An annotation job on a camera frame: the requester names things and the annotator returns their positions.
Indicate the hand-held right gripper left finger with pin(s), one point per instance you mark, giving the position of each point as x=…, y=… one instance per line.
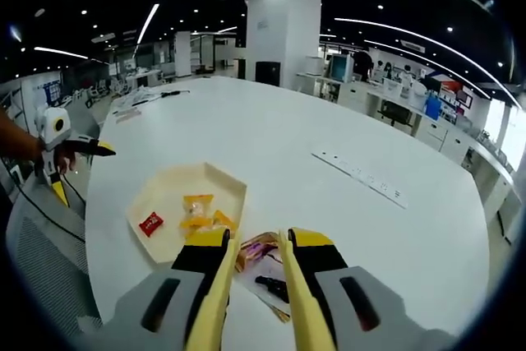
x=193, y=258

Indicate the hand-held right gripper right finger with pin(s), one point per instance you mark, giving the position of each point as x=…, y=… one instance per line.
x=324, y=260

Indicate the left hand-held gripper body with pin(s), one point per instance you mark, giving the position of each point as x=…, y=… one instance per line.
x=51, y=129

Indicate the small red candy food packet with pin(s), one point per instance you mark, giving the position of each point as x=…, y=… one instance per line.
x=151, y=224

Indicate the clear packet with black food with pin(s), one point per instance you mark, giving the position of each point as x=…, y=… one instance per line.
x=271, y=283

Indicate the brown-orange snack food packet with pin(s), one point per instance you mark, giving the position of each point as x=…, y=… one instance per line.
x=257, y=250

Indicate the hexagonal wooden container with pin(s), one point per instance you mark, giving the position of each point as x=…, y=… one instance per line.
x=164, y=190

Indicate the person's left hand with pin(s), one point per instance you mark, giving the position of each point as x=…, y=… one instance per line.
x=67, y=161

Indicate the white display board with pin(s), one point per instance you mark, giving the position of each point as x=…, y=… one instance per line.
x=49, y=92

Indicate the row of white office chairs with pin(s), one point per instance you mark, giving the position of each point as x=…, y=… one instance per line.
x=98, y=92

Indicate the scattered white papers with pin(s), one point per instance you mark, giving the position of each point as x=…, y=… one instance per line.
x=135, y=97

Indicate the grey mesh office chair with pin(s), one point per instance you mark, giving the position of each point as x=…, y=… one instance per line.
x=45, y=264

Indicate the white built-in power strip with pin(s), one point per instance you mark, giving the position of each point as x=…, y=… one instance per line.
x=361, y=180

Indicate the black hand tool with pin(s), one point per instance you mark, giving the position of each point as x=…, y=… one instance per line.
x=174, y=93

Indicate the narrow white pillar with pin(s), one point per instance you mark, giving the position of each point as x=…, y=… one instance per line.
x=183, y=55

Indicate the black office chair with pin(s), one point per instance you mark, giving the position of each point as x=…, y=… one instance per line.
x=394, y=110

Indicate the long white cabinet counter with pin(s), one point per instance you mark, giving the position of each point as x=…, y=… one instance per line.
x=435, y=133

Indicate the white machine with blue panel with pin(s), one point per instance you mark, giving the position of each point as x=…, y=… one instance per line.
x=340, y=68

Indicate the black cabinet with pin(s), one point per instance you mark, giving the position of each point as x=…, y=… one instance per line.
x=267, y=73

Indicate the wide white square pillar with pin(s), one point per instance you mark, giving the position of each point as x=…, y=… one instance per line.
x=283, y=30

